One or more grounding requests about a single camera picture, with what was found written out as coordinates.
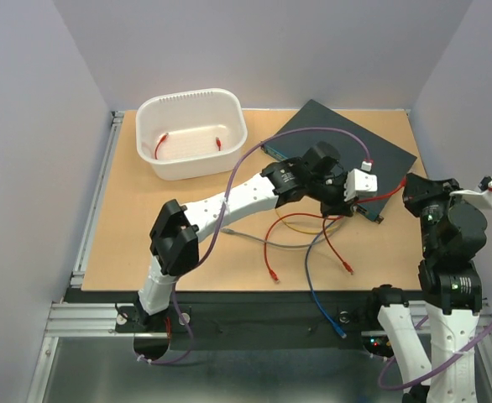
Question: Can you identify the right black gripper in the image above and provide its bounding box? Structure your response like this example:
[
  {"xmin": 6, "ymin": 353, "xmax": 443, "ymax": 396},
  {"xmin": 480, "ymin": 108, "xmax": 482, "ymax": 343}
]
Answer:
[{"xmin": 401, "ymin": 170, "xmax": 467, "ymax": 256}]

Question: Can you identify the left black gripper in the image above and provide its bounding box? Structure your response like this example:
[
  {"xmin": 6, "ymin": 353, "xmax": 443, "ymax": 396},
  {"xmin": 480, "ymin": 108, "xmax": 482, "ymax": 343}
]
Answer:
[{"xmin": 306, "ymin": 171, "xmax": 359, "ymax": 219}]

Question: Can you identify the dark network switch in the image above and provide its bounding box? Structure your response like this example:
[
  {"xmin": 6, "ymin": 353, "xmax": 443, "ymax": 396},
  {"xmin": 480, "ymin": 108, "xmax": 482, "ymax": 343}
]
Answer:
[{"xmin": 260, "ymin": 99, "xmax": 418, "ymax": 223}]

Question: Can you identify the long red patch cable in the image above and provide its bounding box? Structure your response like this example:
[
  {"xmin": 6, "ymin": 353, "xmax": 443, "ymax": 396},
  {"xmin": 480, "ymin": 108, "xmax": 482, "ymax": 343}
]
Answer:
[{"xmin": 140, "ymin": 132, "xmax": 224, "ymax": 160}]

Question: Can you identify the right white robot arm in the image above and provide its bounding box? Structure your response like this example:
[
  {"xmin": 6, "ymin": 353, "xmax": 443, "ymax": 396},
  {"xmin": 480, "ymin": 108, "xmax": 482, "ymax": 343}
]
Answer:
[{"xmin": 364, "ymin": 174, "xmax": 487, "ymax": 402}]

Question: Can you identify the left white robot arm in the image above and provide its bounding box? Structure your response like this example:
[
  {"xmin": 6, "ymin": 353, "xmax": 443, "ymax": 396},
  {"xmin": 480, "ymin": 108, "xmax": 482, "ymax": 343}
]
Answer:
[{"xmin": 134, "ymin": 142, "xmax": 366, "ymax": 331}]

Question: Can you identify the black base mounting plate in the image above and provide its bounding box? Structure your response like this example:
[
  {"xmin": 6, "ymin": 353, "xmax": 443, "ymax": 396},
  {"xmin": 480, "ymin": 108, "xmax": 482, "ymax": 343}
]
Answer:
[{"xmin": 64, "ymin": 289, "xmax": 385, "ymax": 358}]

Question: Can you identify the white plastic tub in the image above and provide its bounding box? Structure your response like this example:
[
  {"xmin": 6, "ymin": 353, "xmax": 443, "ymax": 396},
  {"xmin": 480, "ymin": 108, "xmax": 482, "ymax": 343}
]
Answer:
[{"xmin": 135, "ymin": 88, "xmax": 248, "ymax": 181}]

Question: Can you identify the red patch cable pair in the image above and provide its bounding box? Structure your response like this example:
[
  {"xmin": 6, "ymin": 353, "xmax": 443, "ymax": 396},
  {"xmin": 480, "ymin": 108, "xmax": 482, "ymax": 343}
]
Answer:
[{"xmin": 263, "ymin": 180, "xmax": 406, "ymax": 283}]

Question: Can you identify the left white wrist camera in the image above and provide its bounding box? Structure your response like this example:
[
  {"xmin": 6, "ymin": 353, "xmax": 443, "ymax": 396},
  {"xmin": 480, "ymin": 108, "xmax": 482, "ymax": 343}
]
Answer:
[{"xmin": 343, "ymin": 169, "xmax": 378, "ymax": 202}]

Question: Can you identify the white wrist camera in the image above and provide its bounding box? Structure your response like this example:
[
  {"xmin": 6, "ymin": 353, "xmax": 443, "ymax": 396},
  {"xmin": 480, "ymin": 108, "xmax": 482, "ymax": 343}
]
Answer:
[
  {"xmin": 450, "ymin": 176, "xmax": 492, "ymax": 210},
  {"xmin": 343, "ymin": 169, "xmax": 378, "ymax": 202}
]

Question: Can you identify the yellow patch cable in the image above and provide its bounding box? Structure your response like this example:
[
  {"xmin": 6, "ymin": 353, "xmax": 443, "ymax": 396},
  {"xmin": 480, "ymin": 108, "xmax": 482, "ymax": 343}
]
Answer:
[{"xmin": 277, "ymin": 207, "xmax": 339, "ymax": 235}]

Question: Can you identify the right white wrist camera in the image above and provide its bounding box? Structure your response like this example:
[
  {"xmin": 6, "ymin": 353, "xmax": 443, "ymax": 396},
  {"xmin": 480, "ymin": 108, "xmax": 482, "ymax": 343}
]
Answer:
[{"xmin": 450, "ymin": 176, "xmax": 492, "ymax": 210}]

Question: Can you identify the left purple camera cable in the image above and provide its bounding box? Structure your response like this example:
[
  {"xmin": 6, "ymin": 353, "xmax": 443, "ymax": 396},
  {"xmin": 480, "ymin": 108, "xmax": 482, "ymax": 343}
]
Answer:
[{"xmin": 135, "ymin": 128, "xmax": 375, "ymax": 365}]

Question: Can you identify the purple camera cable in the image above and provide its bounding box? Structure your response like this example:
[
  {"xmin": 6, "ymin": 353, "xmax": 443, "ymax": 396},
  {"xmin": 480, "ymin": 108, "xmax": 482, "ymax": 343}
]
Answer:
[
  {"xmin": 135, "ymin": 128, "xmax": 375, "ymax": 365},
  {"xmin": 375, "ymin": 186, "xmax": 492, "ymax": 391}
]

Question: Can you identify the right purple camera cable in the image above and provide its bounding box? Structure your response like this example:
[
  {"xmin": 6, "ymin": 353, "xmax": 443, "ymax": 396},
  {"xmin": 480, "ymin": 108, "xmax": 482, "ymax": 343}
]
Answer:
[{"xmin": 375, "ymin": 186, "xmax": 492, "ymax": 391}]

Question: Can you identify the grey patch cable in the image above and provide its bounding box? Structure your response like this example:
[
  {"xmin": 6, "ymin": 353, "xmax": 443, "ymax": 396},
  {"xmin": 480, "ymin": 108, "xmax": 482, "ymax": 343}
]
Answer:
[{"xmin": 222, "ymin": 217, "xmax": 339, "ymax": 249}]

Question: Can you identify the blue patch cable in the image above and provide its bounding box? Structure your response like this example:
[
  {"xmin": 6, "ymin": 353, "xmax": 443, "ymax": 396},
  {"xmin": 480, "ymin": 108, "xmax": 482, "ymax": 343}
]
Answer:
[{"xmin": 304, "ymin": 217, "xmax": 348, "ymax": 339}]

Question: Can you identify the aluminium frame rail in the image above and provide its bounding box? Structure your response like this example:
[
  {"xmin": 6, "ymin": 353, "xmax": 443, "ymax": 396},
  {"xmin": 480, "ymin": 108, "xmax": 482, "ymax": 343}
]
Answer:
[{"xmin": 25, "ymin": 111, "xmax": 125, "ymax": 403}]

